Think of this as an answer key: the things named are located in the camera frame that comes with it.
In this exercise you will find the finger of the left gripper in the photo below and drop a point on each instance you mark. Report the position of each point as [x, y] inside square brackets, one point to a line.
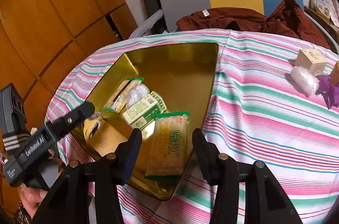
[56, 130]

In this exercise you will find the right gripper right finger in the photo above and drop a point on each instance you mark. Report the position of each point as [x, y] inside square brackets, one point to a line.
[211, 166]

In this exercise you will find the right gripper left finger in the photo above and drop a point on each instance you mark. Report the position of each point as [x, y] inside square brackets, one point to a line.
[126, 156]

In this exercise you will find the yellow snack bag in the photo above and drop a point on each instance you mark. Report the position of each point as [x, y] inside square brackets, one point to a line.
[91, 125]

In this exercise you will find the yellow green cracker pack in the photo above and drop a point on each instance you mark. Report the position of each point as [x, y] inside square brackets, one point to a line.
[168, 153]

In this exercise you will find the green white small carton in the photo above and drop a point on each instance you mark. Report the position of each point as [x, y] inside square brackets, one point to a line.
[141, 114]

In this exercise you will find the cracker pack with black stripe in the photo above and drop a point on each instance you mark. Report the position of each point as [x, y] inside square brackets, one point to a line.
[118, 99]

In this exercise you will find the clear plastic bag bundle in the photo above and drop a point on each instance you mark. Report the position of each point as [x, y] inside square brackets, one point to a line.
[136, 94]
[304, 80]

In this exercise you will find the gold metal tin box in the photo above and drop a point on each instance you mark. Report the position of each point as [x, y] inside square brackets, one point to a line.
[182, 74]

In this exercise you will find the purple snack packets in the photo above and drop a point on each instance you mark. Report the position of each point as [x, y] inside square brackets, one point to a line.
[328, 90]

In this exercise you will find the person's left hand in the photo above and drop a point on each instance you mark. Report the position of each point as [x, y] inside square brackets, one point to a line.
[31, 198]

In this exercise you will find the striped pink green bedspread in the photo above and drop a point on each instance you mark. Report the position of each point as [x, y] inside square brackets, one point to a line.
[256, 112]

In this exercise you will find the wooden wardrobe doors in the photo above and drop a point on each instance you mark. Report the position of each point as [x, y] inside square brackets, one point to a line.
[43, 40]

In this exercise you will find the cream cardboard box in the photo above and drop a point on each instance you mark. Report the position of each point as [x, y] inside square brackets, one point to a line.
[311, 59]

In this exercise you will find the upright yellow sponge block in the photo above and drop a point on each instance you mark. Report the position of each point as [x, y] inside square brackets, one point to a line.
[335, 71]

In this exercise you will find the dark red garment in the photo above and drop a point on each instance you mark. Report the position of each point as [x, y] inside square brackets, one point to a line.
[288, 19]

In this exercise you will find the white blue medicine box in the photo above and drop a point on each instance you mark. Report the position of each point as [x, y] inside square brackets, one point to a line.
[323, 7]

